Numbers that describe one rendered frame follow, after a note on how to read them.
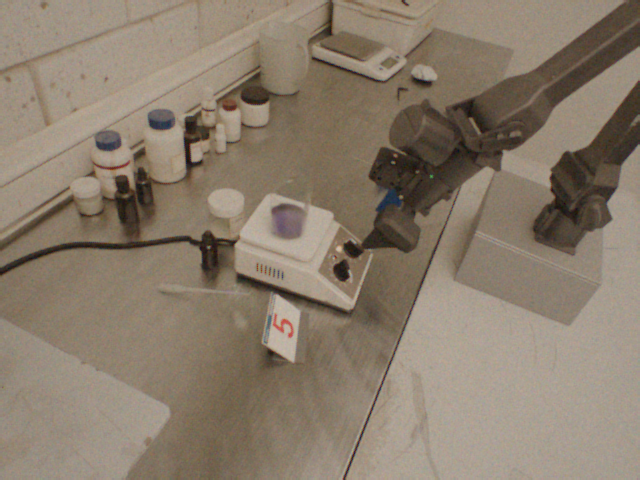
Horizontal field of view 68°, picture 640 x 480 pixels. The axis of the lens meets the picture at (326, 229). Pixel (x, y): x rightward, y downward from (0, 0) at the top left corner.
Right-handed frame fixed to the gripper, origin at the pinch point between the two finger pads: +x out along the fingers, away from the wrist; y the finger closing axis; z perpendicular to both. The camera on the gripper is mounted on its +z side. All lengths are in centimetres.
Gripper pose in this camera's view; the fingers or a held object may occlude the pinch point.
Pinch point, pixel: (385, 217)
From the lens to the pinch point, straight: 72.7
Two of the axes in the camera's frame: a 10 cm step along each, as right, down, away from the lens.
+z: -7.5, -6.3, -1.9
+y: -3.1, 5.9, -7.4
